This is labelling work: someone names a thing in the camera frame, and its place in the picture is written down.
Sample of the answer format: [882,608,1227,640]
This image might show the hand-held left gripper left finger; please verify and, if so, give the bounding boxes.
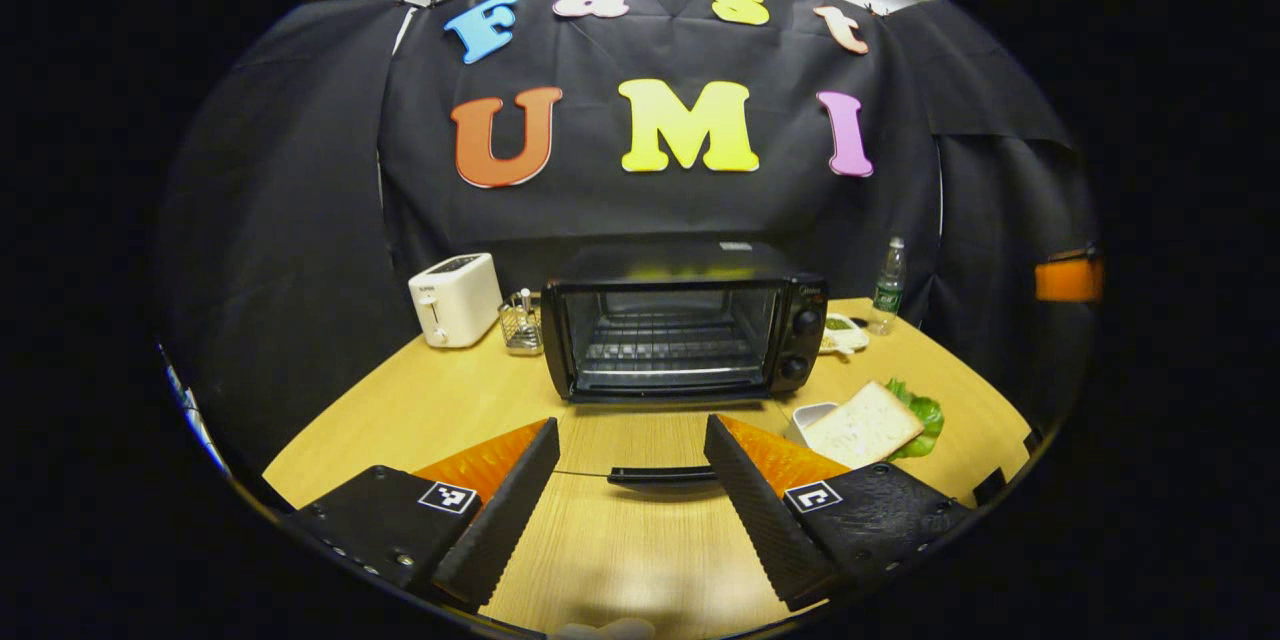
[285,417,561,611]

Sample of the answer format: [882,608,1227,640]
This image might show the green lettuce leaf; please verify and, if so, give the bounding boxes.
[885,378,944,461]

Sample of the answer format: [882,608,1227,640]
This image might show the white rectangular tray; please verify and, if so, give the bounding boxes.
[785,402,841,446]

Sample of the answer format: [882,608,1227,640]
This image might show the white toaster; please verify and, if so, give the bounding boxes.
[408,253,504,349]

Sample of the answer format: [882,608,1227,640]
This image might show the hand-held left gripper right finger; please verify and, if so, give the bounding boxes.
[703,414,976,613]

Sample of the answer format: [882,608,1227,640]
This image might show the clear plastic water bottle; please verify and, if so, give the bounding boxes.
[872,237,907,336]

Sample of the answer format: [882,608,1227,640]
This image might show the black backdrop cloth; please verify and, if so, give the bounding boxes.
[155,0,1101,481]

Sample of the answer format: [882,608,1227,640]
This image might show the white bread slice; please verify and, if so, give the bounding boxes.
[803,381,924,469]

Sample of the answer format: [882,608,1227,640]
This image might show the white divided spice dish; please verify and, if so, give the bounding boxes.
[820,313,871,356]

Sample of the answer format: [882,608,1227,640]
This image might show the black electric oven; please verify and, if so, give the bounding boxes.
[540,240,829,493]

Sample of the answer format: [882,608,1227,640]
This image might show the small wire basket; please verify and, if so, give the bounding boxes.
[498,288,544,356]

